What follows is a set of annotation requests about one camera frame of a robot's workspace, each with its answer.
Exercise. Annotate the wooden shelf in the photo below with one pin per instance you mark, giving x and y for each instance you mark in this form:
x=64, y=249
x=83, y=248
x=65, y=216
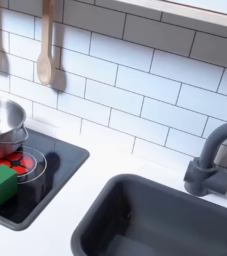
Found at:
x=198, y=11

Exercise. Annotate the black stove top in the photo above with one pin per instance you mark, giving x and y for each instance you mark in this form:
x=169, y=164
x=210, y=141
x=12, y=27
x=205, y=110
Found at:
x=60, y=160

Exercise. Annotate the steel pot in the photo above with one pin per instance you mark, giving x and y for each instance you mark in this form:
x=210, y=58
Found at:
x=1, y=121

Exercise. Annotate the wooden spoon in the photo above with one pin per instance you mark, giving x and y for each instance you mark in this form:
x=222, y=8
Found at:
x=46, y=63

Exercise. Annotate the grey tap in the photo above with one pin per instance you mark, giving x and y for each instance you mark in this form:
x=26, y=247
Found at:
x=209, y=166

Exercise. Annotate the grey sink basin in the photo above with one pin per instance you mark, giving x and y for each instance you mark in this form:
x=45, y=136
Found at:
x=165, y=220

